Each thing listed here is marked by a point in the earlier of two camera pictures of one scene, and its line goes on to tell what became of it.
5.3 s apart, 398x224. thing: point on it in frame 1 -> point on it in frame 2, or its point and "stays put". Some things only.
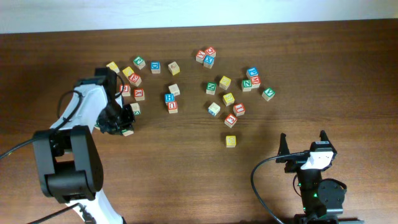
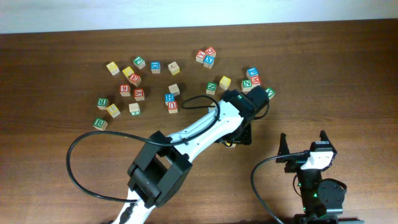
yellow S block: [231, 141] stays put
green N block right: [246, 85] stays put
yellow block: [224, 82] stays put
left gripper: [123, 119] -> [241, 137]
